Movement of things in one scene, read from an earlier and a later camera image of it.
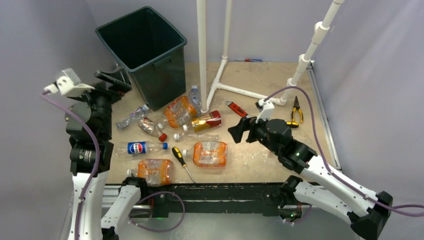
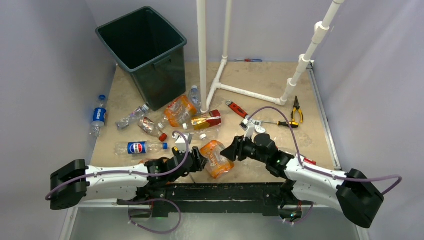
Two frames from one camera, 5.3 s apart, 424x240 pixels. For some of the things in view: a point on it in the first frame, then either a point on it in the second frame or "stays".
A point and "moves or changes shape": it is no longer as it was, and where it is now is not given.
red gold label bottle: x=211 y=120 stays
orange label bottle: x=208 y=154 moves or changes shape
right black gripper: x=245 y=124 -> x=236 y=149
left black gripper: x=101 y=88 -> x=199 y=160
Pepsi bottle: x=139 y=147 stays
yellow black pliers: x=297 y=106 stays
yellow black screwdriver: x=179 y=155 stays
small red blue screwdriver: x=249 y=60 stays
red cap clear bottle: x=149 y=126 stays
